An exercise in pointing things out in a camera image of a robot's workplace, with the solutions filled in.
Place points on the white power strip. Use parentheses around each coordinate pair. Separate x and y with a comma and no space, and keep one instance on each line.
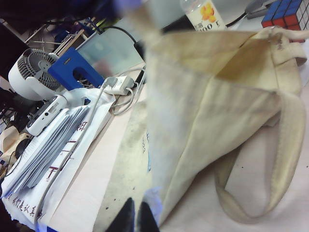
(120,84)

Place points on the white desk fan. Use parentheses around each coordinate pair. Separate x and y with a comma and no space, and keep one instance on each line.
(24,82)

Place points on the white handheld device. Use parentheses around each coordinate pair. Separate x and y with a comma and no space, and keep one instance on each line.
(43,118)

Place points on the white red-printed plastic bag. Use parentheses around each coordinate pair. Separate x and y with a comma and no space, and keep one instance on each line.
(91,135)

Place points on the cream printed canvas bag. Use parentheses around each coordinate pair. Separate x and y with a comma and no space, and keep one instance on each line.
(205,108)

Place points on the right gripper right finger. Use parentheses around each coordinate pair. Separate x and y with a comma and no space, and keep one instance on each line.
(147,220)

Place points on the clear C100 drink bottle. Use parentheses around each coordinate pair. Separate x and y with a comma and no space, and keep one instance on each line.
(207,14)

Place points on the stapled paper stack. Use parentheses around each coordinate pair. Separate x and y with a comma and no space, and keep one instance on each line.
(48,149)

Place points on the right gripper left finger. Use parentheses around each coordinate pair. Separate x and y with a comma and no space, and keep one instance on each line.
(125,217)

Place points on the blue metal bookend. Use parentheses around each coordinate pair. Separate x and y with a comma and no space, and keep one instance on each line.
(65,62)

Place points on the grey stapler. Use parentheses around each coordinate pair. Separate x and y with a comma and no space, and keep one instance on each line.
(256,9)

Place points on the Rubik's cube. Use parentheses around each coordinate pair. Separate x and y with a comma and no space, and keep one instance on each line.
(285,14)

